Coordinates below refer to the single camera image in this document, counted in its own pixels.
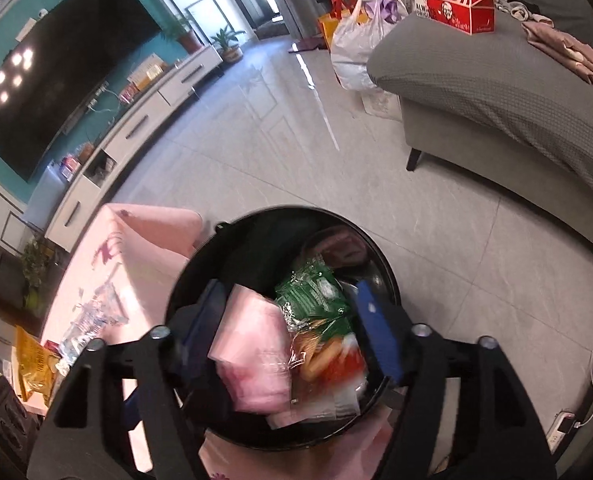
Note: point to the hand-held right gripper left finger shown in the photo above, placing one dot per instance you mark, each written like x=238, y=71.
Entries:
x=204, y=320

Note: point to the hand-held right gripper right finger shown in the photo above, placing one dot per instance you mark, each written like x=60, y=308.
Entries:
x=376, y=330

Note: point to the pink tissue packet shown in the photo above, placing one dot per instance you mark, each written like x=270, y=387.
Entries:
x=256, y=345

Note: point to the black round trash bin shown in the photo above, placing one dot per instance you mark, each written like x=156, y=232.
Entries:
x=266, y=240

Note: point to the orange red snack packet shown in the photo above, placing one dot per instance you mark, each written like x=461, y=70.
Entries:
x=326, y=360

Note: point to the yellow snack bag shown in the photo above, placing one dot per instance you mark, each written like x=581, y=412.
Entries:
x=34, y=365

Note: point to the green foil packet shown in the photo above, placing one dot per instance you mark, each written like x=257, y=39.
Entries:
x=316, y=290

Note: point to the dark red wrapper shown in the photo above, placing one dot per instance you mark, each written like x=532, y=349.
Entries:
x=341, y=250

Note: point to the pink floral tablecloth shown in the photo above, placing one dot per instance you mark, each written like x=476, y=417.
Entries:
x=141, y=250

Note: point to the clear crumpled plastic wrapper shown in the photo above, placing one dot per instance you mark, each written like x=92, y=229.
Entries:
x=91, y=325

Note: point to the green leafy houseplant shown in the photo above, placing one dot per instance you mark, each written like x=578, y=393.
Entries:
x=36, y=275

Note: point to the translucent blue storage box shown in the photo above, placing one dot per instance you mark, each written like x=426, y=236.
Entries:
x=44, y=200

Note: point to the small red box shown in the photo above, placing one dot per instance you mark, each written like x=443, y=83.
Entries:
x=69, y=167

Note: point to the white power strip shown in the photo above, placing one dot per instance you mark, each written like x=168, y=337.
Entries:
x=558, y=430

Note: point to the white television cabinet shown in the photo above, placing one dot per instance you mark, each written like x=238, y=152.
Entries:
x=141, y=120

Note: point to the yellow white box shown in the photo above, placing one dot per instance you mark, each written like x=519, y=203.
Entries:
x=149, y=72

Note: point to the grey sofa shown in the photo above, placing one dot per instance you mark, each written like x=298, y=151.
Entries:
x=476, y=85

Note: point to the potted plant in patterned pot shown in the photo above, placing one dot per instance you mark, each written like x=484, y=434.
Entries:
x=229, y=45

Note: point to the black television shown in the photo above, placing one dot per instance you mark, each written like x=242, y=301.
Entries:
x=66, y=70

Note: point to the white plastic bag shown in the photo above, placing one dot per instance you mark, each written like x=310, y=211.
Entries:
x=356, y=45

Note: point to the potted plant in red pot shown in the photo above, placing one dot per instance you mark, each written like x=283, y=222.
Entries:
x=184, y=32

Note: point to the dark doormat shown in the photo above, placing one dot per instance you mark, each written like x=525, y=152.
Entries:
x=270, y=29

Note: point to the orange paper gift bag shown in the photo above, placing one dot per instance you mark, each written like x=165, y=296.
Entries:
x=326, y=27

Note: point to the pink garment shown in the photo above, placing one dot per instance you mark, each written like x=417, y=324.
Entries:
x=566, y=50

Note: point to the red white cardboard box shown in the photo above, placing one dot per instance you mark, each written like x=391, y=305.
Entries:
x=451, y=0

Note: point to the grey white clothes pile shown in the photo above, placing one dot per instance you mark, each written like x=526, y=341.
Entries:
x=518, y=6

